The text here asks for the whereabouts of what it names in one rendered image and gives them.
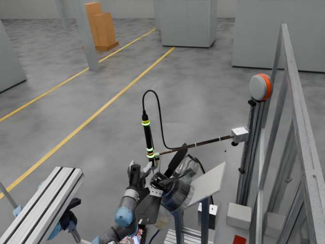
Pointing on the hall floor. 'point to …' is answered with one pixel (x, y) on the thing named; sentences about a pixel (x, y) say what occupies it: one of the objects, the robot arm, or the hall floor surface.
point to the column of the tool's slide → (242, 194)
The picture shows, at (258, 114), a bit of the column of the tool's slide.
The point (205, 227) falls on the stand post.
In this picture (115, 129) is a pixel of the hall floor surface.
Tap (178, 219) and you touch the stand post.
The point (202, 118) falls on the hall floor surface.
